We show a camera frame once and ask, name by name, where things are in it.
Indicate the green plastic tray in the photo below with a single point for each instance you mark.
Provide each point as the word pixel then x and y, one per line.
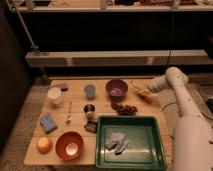
pixel 145 150

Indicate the wooden table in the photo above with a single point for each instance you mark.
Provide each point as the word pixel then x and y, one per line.
pixel 102 102

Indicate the orange fruit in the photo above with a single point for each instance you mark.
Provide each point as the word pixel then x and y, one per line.
pixel 44 145

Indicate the orange carrot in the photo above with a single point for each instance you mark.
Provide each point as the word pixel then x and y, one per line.
pixel 147 98

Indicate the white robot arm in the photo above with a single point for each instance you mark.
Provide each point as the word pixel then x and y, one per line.
pixel 193 136

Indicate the metal spoon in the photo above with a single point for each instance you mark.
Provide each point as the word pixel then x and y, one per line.
pixel 68 118

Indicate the blue grey cloth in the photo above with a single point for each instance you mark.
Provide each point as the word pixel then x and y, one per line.
pixel 117 141

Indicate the blue cup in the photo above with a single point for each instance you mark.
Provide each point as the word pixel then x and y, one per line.
pixel 90 91

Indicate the bunch of grapes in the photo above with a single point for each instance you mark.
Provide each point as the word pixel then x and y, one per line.
pixel 124 109

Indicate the metal pole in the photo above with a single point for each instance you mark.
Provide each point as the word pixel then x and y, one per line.
pixel 34 47

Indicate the white cup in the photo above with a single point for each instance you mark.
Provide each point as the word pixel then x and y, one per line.
pixel 55 96

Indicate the small dark cup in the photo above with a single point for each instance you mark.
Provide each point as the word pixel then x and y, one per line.
pixel 89 111

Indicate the red bowl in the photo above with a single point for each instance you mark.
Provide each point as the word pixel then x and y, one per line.
pixel 69 146

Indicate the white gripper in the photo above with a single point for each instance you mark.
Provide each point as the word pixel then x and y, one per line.
pixel 157 84

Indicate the yellow banana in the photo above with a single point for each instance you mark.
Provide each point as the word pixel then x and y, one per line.
pixel 139 90

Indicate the dark sponge block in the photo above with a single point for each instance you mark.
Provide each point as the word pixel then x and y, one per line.
pixel 62 86

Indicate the purple bowl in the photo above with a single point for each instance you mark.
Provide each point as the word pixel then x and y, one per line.
pixel 116 87

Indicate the blue sponge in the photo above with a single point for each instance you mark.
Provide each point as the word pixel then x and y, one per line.
pixel 47 123

